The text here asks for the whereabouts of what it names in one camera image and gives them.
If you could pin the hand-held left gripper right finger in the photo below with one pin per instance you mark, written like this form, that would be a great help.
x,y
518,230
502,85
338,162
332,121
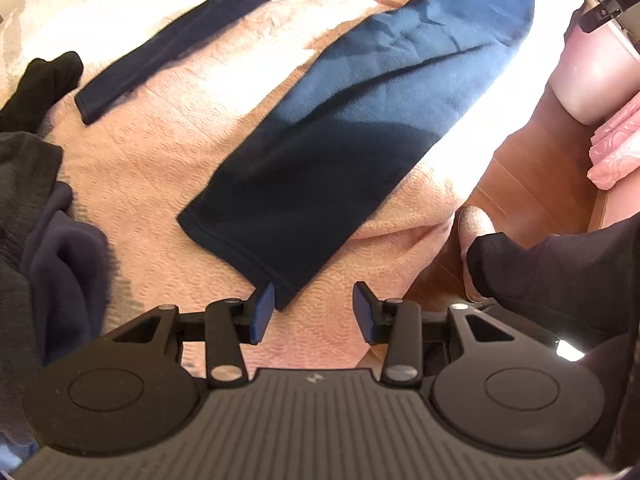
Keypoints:
x,y
364,312

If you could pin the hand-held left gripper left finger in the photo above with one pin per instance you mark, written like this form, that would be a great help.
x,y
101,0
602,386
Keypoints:
x,y
262,312

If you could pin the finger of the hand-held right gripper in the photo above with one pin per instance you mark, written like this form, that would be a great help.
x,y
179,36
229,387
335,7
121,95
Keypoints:
x,y
597,16

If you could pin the navy fleece shirt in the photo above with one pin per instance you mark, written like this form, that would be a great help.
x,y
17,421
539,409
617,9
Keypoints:
x,y
350,135

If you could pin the glittery pink slipper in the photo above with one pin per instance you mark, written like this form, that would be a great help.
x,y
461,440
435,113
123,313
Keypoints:
x,y
472,225

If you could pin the bed with pink quilted bedspread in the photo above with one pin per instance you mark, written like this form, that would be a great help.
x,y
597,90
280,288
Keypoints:
x,y
165,160

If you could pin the person's leg in dark pants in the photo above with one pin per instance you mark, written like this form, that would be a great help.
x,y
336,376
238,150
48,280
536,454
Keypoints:
x,y
560,280

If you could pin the grey sweatshirt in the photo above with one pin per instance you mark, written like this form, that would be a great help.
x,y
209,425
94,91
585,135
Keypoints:
x,y
25,185

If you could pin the black cloth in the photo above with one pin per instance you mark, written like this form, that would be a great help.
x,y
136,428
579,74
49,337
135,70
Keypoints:
x,y
40,85

